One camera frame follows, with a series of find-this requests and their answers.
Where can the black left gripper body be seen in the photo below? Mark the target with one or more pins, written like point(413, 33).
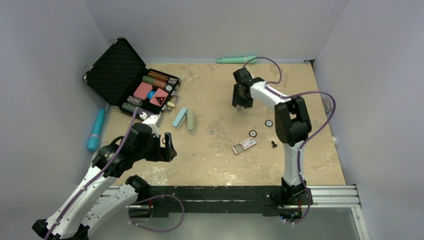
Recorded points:
point(153, 151)

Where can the red white staple box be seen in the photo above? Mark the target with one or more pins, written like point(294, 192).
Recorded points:
point(244, 145)

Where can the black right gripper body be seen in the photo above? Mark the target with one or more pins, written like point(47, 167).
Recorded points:
point(243, 101)

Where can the pink card deck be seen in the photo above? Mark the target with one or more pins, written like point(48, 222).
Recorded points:
point(143, 90)

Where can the small black screw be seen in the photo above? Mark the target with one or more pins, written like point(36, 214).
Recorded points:
point(274, 144)

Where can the red triangle card deck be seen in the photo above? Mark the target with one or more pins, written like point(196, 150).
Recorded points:
point(159, 97)

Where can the light blue stapler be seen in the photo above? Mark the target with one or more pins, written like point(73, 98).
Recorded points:
point(180, 117)

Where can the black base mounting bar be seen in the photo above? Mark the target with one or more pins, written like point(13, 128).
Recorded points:
point(266, 200)

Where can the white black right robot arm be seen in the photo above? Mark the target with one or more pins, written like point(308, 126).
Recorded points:
point(291, 123)

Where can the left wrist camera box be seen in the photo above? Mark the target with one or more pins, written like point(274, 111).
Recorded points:
point(153, 121)

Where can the poker chip near box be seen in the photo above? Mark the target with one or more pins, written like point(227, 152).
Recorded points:
point(253, 133)

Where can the grey poker chip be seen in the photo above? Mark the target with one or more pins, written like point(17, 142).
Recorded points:
point(268, 123)

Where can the teal green handheld massager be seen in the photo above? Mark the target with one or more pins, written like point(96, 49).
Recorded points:
point(237, 60)

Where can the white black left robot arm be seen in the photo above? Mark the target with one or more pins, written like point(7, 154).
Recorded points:
point(82, 213)

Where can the black poker chip case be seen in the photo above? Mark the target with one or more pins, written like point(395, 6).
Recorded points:
point(120, 70)

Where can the green stapler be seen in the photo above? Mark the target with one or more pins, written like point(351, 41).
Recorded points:
point(190, 121)

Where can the blue handheld massager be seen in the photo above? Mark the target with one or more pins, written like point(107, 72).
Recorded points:
point(93, 141)

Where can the aluminium frame rail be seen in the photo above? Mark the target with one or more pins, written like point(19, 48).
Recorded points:
point(322, 197)

